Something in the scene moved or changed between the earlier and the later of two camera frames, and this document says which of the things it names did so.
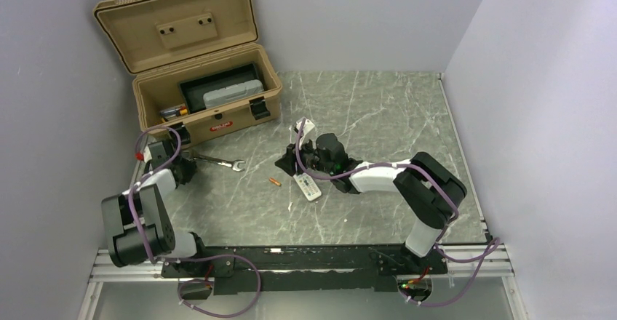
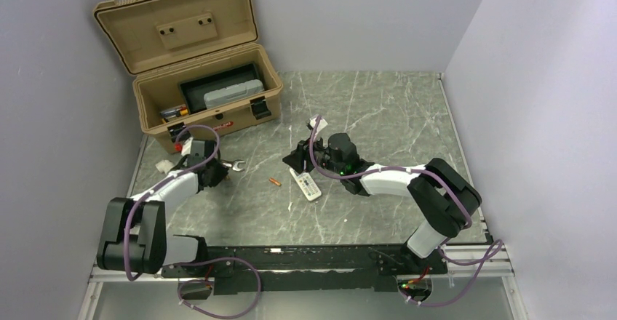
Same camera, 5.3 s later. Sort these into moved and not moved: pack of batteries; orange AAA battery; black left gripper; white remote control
Moved: black left gripper
Not moved: pack of batteries; orange AAA battery; white remote control
